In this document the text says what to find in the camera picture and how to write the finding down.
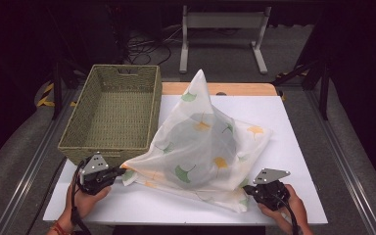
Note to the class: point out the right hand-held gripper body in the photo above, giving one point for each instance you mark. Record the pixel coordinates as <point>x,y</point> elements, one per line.
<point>271,192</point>

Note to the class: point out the person's left hand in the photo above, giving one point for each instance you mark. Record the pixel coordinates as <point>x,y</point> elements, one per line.
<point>84,204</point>

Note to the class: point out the grey metal floor rail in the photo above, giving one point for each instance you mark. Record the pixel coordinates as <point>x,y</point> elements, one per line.
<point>32,166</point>
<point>342,156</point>

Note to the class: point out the white metal table frame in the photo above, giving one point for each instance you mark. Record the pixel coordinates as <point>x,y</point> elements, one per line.
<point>225,20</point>

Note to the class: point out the leaf print mesh laundry bag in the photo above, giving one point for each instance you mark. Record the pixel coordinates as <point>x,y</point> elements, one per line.
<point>196,98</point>

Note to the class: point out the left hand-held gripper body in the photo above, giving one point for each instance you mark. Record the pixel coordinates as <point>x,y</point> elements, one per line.
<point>94,176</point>

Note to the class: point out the yellow black floor tape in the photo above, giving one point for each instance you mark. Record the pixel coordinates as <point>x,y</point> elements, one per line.
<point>47,94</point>
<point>287,73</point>

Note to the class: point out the green woven basket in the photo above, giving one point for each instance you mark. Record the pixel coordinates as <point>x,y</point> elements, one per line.
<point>117,120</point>

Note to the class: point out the person's right hand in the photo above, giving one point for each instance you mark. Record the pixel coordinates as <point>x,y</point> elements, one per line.
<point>293,212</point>

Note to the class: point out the dark grey garment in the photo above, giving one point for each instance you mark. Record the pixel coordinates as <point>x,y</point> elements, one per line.
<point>202,153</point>

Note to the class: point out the black metal stand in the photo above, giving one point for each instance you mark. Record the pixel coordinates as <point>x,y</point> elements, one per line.
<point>323,94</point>
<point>57,94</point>

